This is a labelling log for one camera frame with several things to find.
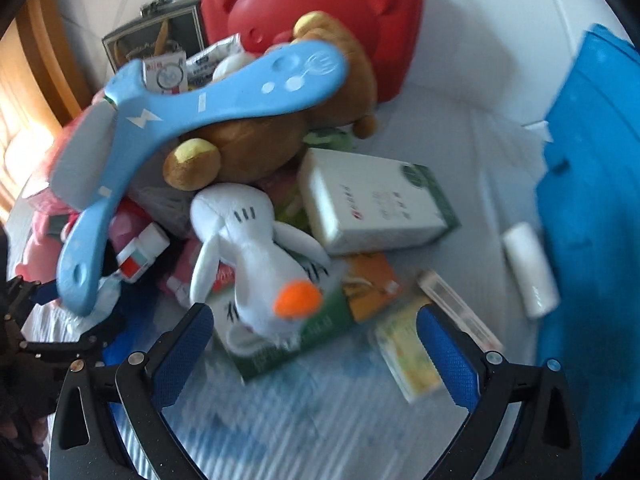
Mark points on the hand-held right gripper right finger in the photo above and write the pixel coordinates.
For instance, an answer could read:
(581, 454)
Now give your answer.
(447, 355)

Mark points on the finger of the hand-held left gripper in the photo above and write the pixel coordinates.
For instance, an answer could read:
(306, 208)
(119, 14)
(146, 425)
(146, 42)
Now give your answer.
(92, 336)
(46, 292)

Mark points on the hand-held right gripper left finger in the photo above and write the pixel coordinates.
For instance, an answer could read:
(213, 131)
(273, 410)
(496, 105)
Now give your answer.
(182, 355)

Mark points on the orange box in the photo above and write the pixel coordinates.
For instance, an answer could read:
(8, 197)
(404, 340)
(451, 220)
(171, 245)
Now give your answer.
(372, 285)

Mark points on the white plush with orange nose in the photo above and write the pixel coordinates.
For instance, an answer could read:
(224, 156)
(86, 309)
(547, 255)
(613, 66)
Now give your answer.
(245, 240)

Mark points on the pink tissue pack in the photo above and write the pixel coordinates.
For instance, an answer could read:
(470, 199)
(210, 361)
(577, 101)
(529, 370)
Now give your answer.
(55, 155)

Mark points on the blue plastic crate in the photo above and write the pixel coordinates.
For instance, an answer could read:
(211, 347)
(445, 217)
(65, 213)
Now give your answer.
(595, 210)

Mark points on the lime green soft toy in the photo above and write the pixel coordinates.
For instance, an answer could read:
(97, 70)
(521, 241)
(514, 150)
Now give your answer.
(325, 139)

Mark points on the blue plastic hanger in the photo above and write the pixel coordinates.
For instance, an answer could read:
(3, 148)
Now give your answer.
(225, 105)

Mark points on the yellow green sachet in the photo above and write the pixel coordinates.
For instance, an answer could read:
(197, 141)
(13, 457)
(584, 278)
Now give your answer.
(407, 360)

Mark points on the pink plush toy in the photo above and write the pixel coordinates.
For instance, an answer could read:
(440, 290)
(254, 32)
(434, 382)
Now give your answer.
(40, 250)

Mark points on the red snack packet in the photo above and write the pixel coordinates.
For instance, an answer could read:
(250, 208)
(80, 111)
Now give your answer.
(182, 265)

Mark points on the small red white box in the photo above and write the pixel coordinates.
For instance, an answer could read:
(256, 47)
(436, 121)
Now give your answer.
(142, 255)

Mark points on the white paper roll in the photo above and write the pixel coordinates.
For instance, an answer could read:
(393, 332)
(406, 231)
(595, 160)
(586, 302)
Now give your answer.
(530, 270)

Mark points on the white green box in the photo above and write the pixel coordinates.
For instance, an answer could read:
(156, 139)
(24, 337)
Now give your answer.
(370, 200)

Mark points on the brown teddy bear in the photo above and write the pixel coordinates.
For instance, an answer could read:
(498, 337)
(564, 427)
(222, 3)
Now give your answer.
(260, 145)

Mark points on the white box with blue circle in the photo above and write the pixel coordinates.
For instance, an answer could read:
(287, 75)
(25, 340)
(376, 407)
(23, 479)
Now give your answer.
(165, 75)

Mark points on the white foil packet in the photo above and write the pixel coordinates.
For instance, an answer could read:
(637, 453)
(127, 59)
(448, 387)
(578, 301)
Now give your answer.
(215, 60)

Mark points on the dark tin box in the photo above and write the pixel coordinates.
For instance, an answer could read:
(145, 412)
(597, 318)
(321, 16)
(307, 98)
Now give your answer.
(185, 25)

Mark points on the red bear suitcase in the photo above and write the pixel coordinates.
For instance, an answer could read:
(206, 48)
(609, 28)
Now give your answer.
(300, 0)

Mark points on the wooden door frame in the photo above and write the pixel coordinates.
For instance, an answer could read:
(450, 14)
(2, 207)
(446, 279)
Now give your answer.
(45, 60)

